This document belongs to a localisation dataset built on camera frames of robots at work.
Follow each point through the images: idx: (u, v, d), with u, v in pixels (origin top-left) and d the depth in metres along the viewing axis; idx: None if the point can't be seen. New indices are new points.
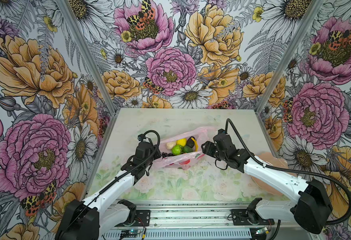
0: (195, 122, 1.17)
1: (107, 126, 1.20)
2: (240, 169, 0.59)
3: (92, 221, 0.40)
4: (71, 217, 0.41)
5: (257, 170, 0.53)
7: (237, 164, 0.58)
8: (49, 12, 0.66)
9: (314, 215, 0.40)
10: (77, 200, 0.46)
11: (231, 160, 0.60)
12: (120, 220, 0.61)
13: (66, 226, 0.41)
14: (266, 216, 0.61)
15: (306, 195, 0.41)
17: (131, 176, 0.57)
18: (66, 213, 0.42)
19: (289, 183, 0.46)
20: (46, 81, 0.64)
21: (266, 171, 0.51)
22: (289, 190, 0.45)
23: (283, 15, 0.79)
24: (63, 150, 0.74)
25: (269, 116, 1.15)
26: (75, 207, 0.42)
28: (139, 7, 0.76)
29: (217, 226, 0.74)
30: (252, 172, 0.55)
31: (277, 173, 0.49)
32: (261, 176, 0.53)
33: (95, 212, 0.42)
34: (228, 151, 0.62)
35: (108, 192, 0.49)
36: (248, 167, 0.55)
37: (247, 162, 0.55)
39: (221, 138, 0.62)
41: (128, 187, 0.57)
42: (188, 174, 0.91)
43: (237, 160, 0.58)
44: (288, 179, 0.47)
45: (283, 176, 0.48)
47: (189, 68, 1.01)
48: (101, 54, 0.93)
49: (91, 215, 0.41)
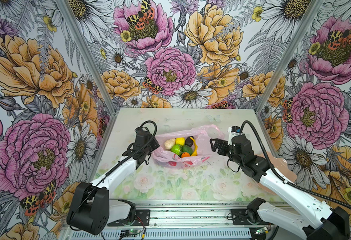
0: (195, 122, 1.17)
1: (107, 126, 1.20)
2: (256, 178, 0.56)
3: (104, 198, 0.41)
4: (82, 199, 0.42)
5: (276, 184, 0.50)
7: (254, 173, 0.54)
8: (49, 12, 0.66)
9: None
10: (85, 183, 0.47)
11: (248, 167, 0.57)
12: (122, 217, 0.61)
13: (77, 207, 0.42)
14: (265, 220, 0.62)
15: (329, 223, 0.40)
17: (134, 160, 0.59)
18: (76, 195, 0.43)
19: (311, 208, 0.43)
20: (46, 81, 0.64)
21: (287, 188, 0.48)
22: (309, 214, 0.43)
23: (284, 15, 0.79)
24: (63, 150, 0.74)
25: (269, 116, 1.15)
26: (84, 188, 0.43)
28: (139, 6, 0.76)
29: (217, 225, 0.74)
30: (270, 186, 0.52)
31: (299, 193, 0.46)
32: (279, 191, 0.50)
33: (105, 190, 0.44)
34: (245, 159, 0.58)
35: (114, 175, 0.50)
36: (267, 179, 0.51)
37: (266, 174, 0.52)
39: (240, 142, 0.58)
41: (132, 171, 0.59)
42: (188, 174, 0.91)
43: (255, 169, 0.54)
44: (310, 202, 0.44)
45: (304, 197, 0.45)
47: (189, 68, 1.01)
48: (101, 54, 0.93)
49: (102, 194, 0.42)
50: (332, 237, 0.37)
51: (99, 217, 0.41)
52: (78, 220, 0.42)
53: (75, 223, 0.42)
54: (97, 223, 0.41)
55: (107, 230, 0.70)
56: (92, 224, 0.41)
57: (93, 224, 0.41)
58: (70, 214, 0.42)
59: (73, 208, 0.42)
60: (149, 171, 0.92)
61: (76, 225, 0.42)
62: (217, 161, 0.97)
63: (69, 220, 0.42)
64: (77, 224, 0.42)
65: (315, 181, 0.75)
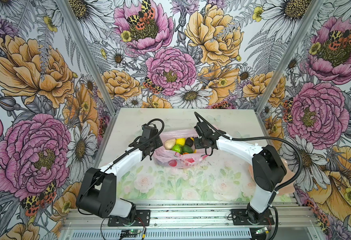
0: (195, 122, 1.17)
1: (107, 126, 1.20)
2: (215, 146, 0.68)
3: (111, 184, 0.43)
4: (90, 184, 0.44)
5: (225, 143, 0.62)
7: (212, 142, 0.67)
8: (49, 12, 0.66)
9: (263, 170, 0.48)
10: (93, 168, 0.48)
11: (207, 139, 0.70)
12: (122, 214, 0.61)
13: (85, 191, 0.44)
14: (262, 209, 0.61)
15: (259, 155, 0.50)
17: (139, 150, 0.61)
18: (84, 178, 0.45)
19: (248, 149, 0.54)
20: (46, 81, 0.64)
21: (232, 142, 0.60)
22: (247, 155, 0.53)
23: (283, 15, 0.79)
24: (63, 150, 0.74)
25: (269, 116, 1.15)
26: (93, 174, 0.45)
28: (139, 6, 0.76)
29: (217, 226, 0.74)
30: (222, 146, 0.64)
31: (240, 142, 0.58)
32: (228, 148, 0.61)
33: (112, 176, 0.45)
34: (204, 133, 0.73)
35: (121, 163, 0.52)
36: (219, 142, 0.64)
37: (218, 138, 0.65)
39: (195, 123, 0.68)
41: (137, 160, 0.60)
42: (188, 174, 0.91)
43: (212, 138, 0.66)
44: (248, 146, 0.55)
45: (243, 144, 0.57)
47: (189, 68, 1.01)
48: (101, 54, 0.93)
49: (109, 179, 0.44)
50: (261, 164, 0.47)
51: (107, 201, 0.43)
52: (86, 203, 0.44)
53: (83, 205, 0.44)
54: (105, 207, 0.43)
55: (107, 230, 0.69)
56: (99, 208, 0.43)
57: (100, 208, 0.43)
58: (78, 197, 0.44)
59: (82, 191, 0.44)
60: (149, 171, 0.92)
61: (84, 207, 0.44)
62: (217, 161, 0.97)
63: (77, 204, 0.44)
64: (85, 207, 0.44)
65: (315, 181, 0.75)
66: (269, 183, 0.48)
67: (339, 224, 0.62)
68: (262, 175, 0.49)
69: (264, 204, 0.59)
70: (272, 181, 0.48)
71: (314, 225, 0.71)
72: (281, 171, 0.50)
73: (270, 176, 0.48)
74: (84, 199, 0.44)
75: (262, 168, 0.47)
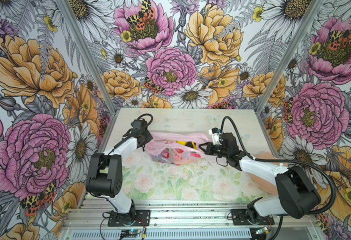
0: (195, 122, 1.17)
1: (107, 126, 1.20)
2: (238, 167, 0.66)
3: (118, 162, 0.48)
4: (97, 167, 0.48)
5: (248, 163, 0.60)
7: (235, 163, 0.66)
8: (49, 12, 0.66)
9: (288, 191, 0.44)
10: (97, 153, 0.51)
11: (231, 158, 0.68)
12: (122, 210, 0.62)
13: (94, 173, 0.47)
14: (264, 213, 0.61)
15: (284, 175, 0.46)
17: (134, 138, 0.66)
18: (91, 163, 0.48)
19: (271, 169, 0.52)
20: (46, 81, 0.64)
21: (255, 163, 0.58)
22: (271, 175, 0.51)
23: (283, 15, 0.79)
24: (63, 150, 0.74)
25: (269, 116, 1.15)
26: (98, 157, 0.49)
28: (139, 6, 0.76)
29: (217, 226, 0.74)
30: (246, 167, 0.62)
31: (263, 163, 0.56)
32: (252, 168, 0.59)
33: (117, 156, 0.49)
34: (230, 151, 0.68)
35: (121, 147, 0.57)
36: (242, 162, 0.63)
37: (241, 159, 0.64)
39: (226, 138, 0.70)
41: (133, 147, 0.65)
42: (188, 174, 0.91)
43: (235, 159, 0.66)
44: (271, 166, 0.53)
45: (267, 164, 0.55)
47: (189, 68, 1.01)
48: (101, 54, 0.93)
49: (115, 159, 0.48)
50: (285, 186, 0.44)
51: (117, 179, 0.48)
52: (96, 184, 0.47)
53: (94, 187, 0.47)
54: (115, 185, 0.47)
55: (107, 230, 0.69)
56: (111, 186, 0.47)
57: (112, 186, 0.47)
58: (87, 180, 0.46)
59: (90, 174, 0.47)
60: (149, 171, 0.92)
61: (95, 189, 0.47)
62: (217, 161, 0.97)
63: (87, 186, 0.47)
64: (95, 189, 0.47)
65: (315, 181, 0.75)
66: (296, 208, 0.43)
67: (339, 224, 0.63)
68: (288, 197, 0.45)
69: (269, 211, 0.58)
70: (300, 206, 0.43)
71: (314, 225, 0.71)
72: (313, 197, 0.44)
73: (297, 199, 0.43)
74: (93, 182, 0.47)
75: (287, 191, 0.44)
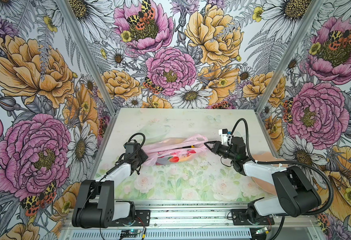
0: (195, 122, 1.17)
1: (107, 126, 1.20)
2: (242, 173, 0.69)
3: (110, 189, 0.44)
4: (87, 195, 0.44)
5: (251, 166, 0.63)
7: (239, 168, 0.69)
8: (49, 12, 0.66)
9: (281, 183, 0.46)
10: (89, 179, 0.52)
11: (236, 163, 0.71)
12: (122, 216, 0.60)
13: (83, 203, 0.43)
14: (264, 213, 0.62)
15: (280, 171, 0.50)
17: (128, 163, 0.64)
18: (80, 191, 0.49)
19: (270, 169, 0.54)
20: (46, 81, 0.64)
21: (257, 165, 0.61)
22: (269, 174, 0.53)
23: (283, 15, 0.79)
24: (63, 150, 0.74)
25: (270, 116, 1.14)
26: (89, 185, 0.45)
28: (139, 7, 0.76)
29: (217, 226, 0.74)
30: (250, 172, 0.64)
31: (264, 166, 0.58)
32: (255, 172, 0.61)
33: (109, 183, 0.46)
34: (237, 156, 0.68)
35: (114, 173, 0.54)
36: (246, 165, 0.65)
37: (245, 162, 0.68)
39: (237, 143, 0.70)
41: (127, 174, 0.62)
42: (188, 174, 0.91)
43: (240, 164, 0.69)
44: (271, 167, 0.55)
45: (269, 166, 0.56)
47: (189, 68, 1.01)
48: (101, 54, 0.93)
49: (107, 185, 0.45)
50: (278, 177, 0.47)
51: (107, 209, 0.43)
52: (86, 216, 0.42)
53: (82, 219, 0.42)
54: (106, 215, 0.42)
55: (107, 230, 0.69)
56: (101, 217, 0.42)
57: (102, 217, 0.42)
58: (76, 212, 0.42)
59: (79, 205, 0.43)
60: (149, 171, 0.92)
61: (84, 220, 0.42)
62: (217, 161, 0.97)
63: (76, 219, 0.42)
64: (84, 221, 0.42)
65: (315, 181, 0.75)
66: (289, 199, 0.45)
67: (339, 224, 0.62)
68: (282, 191, 0.46)
69: (269, 211, 0.59)
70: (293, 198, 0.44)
71: (314, 225, 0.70)
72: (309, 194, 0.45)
73: (291, 192, 0.45)
74: (83, 212, 0.43)
75: (281, 183, 0.46)
